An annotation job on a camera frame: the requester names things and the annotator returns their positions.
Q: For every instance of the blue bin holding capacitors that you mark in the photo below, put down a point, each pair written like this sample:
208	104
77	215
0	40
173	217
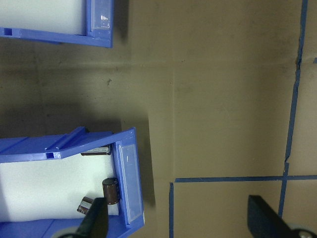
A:
74	145

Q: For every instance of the blue bin holding push buttons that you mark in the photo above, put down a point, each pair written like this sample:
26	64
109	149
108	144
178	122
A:
62	36

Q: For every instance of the brown cylindrical capacitor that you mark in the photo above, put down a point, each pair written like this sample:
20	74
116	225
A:
111	192
96	150

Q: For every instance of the push button parts in bin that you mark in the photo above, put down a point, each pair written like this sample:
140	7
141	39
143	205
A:
42	15

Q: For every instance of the red-capped push button switch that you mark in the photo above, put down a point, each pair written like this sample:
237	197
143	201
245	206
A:
84	204

